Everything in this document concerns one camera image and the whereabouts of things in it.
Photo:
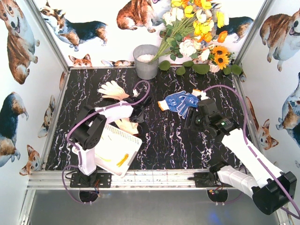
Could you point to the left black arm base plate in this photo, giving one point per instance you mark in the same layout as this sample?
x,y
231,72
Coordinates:
x,y
96,179

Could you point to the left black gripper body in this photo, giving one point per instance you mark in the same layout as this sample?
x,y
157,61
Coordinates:
x,y
139,108

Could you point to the blue dotted glove left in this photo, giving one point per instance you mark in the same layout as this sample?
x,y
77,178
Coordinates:
x,y
172,102

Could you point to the blue dotted glove right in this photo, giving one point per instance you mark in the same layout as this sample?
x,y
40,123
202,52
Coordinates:
x,y
190,100

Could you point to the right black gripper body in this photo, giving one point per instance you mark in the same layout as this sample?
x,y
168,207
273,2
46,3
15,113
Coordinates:
x,y
191,117

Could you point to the blue dotted glove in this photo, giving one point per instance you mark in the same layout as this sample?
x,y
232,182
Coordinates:
x,y
190,100
172,102

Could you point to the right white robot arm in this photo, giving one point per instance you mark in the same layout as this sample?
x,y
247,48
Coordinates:
x,y
266,184

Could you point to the artificial flower bouquet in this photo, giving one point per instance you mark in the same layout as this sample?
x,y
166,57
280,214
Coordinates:
x,y
196,29

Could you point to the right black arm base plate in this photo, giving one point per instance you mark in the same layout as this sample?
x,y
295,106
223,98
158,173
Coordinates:
x,y
207,179

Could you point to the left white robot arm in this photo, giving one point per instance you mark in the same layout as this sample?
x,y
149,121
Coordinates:
x,y
88,127

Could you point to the cream glove red cuff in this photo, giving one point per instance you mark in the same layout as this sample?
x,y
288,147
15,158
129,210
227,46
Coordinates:
x,y
112,90

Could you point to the white perforated storage basket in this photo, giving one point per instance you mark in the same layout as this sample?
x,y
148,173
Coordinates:
x,y
133,143

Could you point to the aluminium front frame rail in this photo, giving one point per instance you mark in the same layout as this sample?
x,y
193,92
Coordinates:
x,y
133,180

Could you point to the grey metal bucket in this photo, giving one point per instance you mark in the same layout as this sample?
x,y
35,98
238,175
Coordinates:
x,y
145,63

